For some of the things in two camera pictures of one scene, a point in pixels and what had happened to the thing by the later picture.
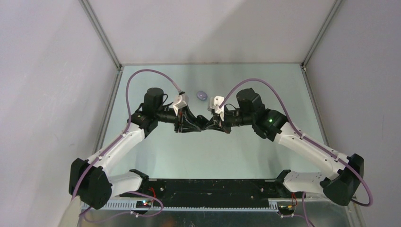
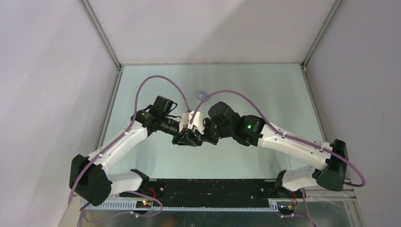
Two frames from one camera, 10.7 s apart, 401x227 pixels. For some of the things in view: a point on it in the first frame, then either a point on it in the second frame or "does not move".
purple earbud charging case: x=202 y=95 does not move
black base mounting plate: x=210 y=193 does not move
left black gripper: x=182 y=122 → x=186 y=137
